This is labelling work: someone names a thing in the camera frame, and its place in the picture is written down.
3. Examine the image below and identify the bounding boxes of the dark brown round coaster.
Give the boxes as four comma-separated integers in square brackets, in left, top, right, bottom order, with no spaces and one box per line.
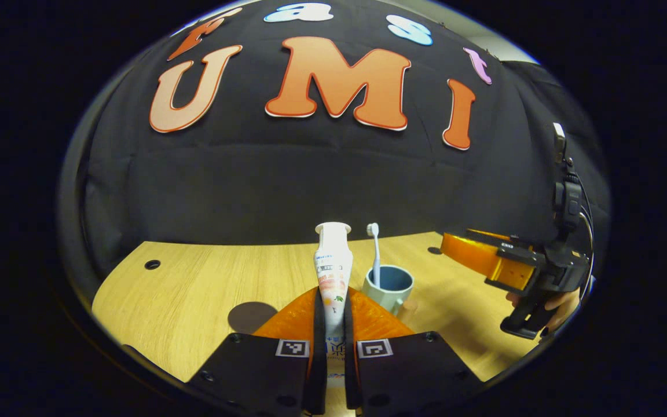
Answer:
[228,301,280,335]

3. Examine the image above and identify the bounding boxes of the pale green cup wooden handle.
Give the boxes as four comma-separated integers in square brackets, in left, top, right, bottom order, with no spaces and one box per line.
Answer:
[361,265,419,325]

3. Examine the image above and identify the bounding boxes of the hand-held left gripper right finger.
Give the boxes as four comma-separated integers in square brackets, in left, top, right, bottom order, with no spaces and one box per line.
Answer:
[342,287,482,415]

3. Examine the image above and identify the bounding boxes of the white toothbrush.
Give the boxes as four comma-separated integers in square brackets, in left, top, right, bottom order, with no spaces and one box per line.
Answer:
[367,223,382,289]

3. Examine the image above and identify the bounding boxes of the black backdrop cloth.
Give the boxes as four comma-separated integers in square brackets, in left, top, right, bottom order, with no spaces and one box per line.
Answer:
[58,0,612,302]

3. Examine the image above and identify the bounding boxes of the wooden desktop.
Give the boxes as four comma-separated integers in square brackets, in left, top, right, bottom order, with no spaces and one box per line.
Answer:
[91,232,543,415]

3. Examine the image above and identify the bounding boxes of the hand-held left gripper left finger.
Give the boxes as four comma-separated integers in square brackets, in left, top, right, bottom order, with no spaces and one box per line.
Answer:
[186,287,328,415]

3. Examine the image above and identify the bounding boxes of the white toothpaste tube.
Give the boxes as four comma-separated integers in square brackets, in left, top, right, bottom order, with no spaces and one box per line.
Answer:
[313,222,353,386]

